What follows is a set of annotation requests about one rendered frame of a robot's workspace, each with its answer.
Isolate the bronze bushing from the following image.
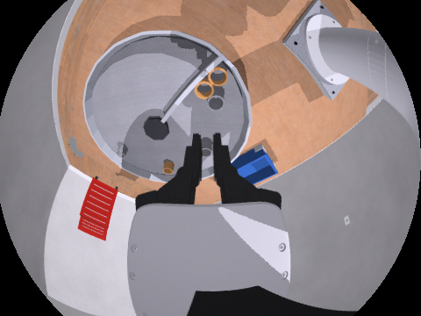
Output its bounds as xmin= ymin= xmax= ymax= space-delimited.
xmin=208 ymin=67 xmax=228 ymax=86
xmin=195 ymin=78 xmax=214 ymax=99
xmin=163 ymin=162 xmax=175 ymax=174

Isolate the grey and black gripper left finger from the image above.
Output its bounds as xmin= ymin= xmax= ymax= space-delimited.
xmin=135 ymin=133 xmax=203 ymax=211

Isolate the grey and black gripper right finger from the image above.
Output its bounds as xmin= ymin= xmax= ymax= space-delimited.
xmin=213 ymin=133 xmax=282 ymax=209

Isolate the blue plastic crate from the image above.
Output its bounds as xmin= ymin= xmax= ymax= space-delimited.
xmin=231 ymin=144 xmax=278 ymax=184

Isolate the grey metal bushing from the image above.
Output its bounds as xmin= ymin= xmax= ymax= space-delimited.
xmin=116 ymin=145 xmax=128 ymax=158
xmin=207 ymin=91 xmax=225 ymax=111
xmin=202 ymin=141 xmax=212 ymax=157

